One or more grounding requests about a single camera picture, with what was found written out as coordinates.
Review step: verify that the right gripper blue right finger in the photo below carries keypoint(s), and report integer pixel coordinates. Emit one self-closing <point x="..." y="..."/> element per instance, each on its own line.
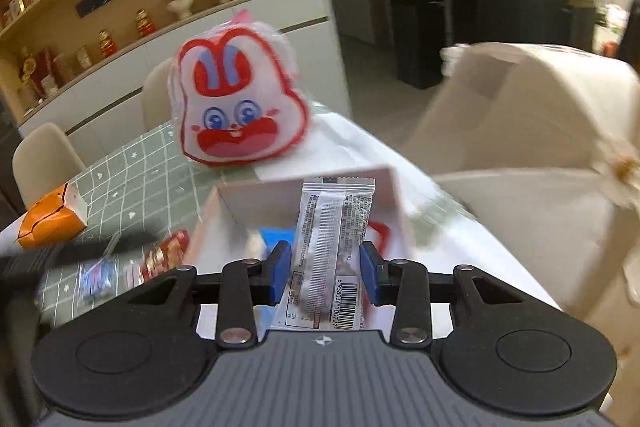
<point x="402" y="284"/>

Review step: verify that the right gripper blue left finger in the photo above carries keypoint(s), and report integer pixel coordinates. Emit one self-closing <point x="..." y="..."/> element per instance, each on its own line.
<point x="247" y="283"/>

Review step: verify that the clear silver snack packet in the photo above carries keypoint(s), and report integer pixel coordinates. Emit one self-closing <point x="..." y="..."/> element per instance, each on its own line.
<point x="324" y="291"/>

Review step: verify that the orange tissue box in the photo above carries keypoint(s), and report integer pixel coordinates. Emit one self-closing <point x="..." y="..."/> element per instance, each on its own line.
<point x="56" y="218"/>

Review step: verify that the blue purple snack packet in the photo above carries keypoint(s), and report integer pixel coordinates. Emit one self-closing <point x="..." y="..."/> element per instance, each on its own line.
<point x="97" y="281"/>

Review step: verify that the red snack packet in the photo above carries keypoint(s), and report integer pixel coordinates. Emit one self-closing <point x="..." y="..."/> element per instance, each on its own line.
<point x="162" y="257"/>

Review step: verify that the beige dining chair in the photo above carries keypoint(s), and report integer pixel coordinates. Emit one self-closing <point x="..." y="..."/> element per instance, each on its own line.
<point x="155" y="101"/>
<point x="43" y="161"/>

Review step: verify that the green grid tablecloth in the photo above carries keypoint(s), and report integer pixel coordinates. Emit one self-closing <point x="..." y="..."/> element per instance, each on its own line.
<point x="145" y="185"/>

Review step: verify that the red white bunny bag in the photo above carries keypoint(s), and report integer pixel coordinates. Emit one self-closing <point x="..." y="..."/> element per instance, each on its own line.
<point x="234" y="96"/>

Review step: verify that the beige sofa armchair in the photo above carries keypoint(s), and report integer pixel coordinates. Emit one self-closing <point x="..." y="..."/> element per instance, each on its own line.
<point x="541" y="142"/>

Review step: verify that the black water dispenser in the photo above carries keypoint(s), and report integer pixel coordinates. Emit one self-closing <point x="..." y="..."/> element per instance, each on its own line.
<point x="419" y="33"/>

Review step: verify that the white small vase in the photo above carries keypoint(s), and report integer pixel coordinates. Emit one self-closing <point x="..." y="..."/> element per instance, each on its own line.
<point x="180" y="8"/>

